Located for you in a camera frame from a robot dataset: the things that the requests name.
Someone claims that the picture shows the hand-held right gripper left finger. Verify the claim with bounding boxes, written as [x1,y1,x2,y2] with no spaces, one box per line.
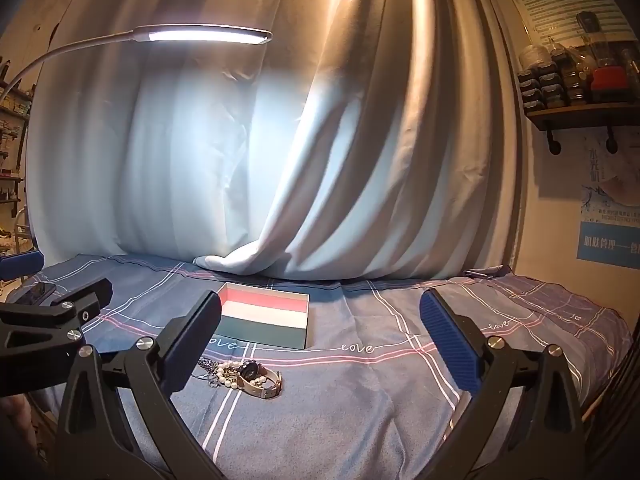
[54,289,226,480]

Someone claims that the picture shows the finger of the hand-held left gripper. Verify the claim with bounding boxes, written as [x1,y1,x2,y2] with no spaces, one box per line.
[0,277,113,361]
[0,251,57,307]

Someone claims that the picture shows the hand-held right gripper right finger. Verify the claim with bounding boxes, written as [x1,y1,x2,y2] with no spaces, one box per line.
[419,287,586,480]

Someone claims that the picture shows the dark metal chain necklace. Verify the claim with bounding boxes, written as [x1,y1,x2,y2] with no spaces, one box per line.
[192,355,221,386]

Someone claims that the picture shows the pearl bracelet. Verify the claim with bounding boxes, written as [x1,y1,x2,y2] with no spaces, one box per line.
[212,361,246,390]

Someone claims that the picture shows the gold wrist watch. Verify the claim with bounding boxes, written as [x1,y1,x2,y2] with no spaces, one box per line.
[235,360,284,401]

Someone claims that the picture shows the pink lined jewelry box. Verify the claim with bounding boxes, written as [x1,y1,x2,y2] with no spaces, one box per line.
[212,282,311,350]

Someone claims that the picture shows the blue plaid bed sheet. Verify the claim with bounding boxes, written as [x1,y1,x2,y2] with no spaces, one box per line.
[0,252,633,480]

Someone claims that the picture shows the cluttered storage shelves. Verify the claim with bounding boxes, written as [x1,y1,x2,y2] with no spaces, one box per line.
[0,55,37,243]

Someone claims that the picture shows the white curtain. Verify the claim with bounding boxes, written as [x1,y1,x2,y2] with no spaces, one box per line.
[27,0,523,281]

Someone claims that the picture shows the stack of small dark jars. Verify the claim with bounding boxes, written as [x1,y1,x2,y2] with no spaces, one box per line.
[516,44,588,111]

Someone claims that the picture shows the white gooseneck desk lamp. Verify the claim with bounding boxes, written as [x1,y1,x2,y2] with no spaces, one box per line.
[0,23,274,106]

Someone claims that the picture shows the red capped container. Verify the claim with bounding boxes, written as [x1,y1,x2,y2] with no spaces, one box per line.
[591,66,627,105]

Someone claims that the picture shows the clear tall bottle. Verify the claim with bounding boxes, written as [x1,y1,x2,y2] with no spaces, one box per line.
[576,11,615,68]

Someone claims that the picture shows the blue wall poster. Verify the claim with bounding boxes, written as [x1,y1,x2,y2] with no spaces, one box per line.
[575,135,640,263]

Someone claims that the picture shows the wooden wall shelf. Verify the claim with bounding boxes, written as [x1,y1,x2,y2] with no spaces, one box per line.
[525,102,640,155]

